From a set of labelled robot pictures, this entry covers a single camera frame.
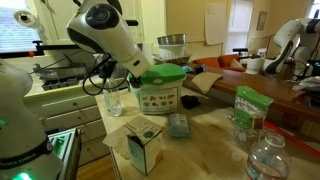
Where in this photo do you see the white paper sheet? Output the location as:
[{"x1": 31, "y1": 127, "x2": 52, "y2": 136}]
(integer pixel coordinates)
[{"x1": 204, "y1": 2, "x2": 229, "y2": 46}]

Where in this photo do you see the black cloth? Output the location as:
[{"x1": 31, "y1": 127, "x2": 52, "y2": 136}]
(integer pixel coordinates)
[{"x1": 180, "y1": 94, "x2": 202, "y2": 110}]

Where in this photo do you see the orange sofa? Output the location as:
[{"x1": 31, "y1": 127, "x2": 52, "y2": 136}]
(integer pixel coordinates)
[{"x1": 192, "y1": 53, "x2": 249, "y2": 73}]

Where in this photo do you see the black compartment tray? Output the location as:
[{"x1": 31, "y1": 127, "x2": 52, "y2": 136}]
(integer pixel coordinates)
[{"x1": 41, "y1": 76, "x2": 80, "y2": 92}]

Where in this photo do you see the clear plastic water bottle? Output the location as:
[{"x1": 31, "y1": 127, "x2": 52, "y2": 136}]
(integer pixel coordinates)
[{"x1": 245, "y1": 132, "x2": 292, "y2": 180}]

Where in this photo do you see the steel mixing bowl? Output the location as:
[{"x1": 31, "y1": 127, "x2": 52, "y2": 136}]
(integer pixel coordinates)
[{"x1": 157, "y1": 33, "x2": 187, "y2": 47}]

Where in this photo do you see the framed picture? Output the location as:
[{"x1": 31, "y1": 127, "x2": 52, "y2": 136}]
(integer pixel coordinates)
[{"x1": 256, "y1": 10, "x2": 268, "y2": 32}]

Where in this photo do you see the chamomile tea box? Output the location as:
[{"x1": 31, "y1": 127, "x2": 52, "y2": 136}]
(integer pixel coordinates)
[{"x1": 126, "y1": 114, "x2": 165, "y2": 177}]

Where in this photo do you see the wide steel bowl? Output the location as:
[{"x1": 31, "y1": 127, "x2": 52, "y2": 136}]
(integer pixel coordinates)
[{"x1": 152, "y1": 53, "x2": 193, "y2": 67}]

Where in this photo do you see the brown wooden table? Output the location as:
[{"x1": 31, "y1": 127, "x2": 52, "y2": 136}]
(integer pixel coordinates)
[{"x1": 184, "y1": 64, "x2": 320, "y2": 134}]

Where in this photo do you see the green snack pouch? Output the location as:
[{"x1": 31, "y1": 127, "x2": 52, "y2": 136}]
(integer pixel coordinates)
[{"x1": 232, "y1": 85, "x2": 275, "y2": 153}]

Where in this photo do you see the pale paper napkin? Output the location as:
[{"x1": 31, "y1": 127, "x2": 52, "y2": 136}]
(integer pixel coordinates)
[{"x1": 102, "y1": 125, "x2": 134, "y2": 160}]

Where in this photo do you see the steel basin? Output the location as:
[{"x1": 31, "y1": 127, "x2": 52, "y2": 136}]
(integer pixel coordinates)
[{"x1": 33, "y1": 63, "x2": 88, "y2": 81}]

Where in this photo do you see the red strip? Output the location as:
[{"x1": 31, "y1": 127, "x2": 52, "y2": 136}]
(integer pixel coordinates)
[{"x1": 263, "y1": 120, "x2": 320, "y2": 158}]

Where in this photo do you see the aluminium extrusion frame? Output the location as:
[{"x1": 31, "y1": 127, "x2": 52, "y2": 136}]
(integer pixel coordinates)
[{"x1": 47, "y1": 127, "x2": 83, "y2": 180}]

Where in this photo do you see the window with blinds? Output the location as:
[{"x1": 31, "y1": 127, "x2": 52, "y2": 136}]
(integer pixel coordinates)
[
  {"x1": 0, "y1": 0, "x2": 41, "y2": 54},
  {"x1": 226, "y1": 0, "x2": 254, "y2": 56}
]

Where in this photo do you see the crumpled grey plastic packet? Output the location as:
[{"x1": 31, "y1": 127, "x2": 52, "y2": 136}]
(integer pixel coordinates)
[{"x1": 167, "y1": 113, "x2": 191, "y2": 138}]

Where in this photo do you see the green trash can lid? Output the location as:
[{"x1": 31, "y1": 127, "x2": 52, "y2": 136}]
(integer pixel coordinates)
[{"x1": 128, "y1": 63, "x2": 188, "y2": 86}]

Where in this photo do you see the clear pump sanitizer bottle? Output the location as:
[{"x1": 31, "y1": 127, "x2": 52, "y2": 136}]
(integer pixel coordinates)
[{"x1": 102, "y1": 77, "x2": 124, "y2": 118}]

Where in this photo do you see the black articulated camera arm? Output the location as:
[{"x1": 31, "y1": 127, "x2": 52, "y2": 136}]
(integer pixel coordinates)
[{"x1": 0, "y1": 39, "x2": 84, "y2": 59}]

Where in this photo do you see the white paper towel roll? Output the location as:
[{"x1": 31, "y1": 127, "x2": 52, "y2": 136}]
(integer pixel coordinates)
[{"x1": 13, "y1": 9, "x2": 46, "y2": 42}]

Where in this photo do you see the white trash can body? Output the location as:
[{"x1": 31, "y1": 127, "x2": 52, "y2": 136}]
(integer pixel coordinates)
[{"x1": 129, "y1": 77, "x2": 186, "y2": 116}]

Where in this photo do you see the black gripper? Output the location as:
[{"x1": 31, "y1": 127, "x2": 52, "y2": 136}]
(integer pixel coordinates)
[{"x1": 98, "y1": 58, "x2": 118, "y2": 81}]

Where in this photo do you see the white colander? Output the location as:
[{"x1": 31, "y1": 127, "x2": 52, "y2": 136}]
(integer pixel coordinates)
[{"x1": 158, "y1": 44, "x2": 187, "y2": 60}]

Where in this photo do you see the crumpled clear plastic bag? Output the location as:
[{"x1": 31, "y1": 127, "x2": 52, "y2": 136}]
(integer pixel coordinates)
[{"x1": 292, "y1": 75, "x2": 320, "y2": 94}]

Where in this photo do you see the white jug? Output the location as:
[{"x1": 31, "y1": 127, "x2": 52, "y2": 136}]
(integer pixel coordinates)
[{"x1": 245, "y1": 54, "x2": 265, "y2": 76}]

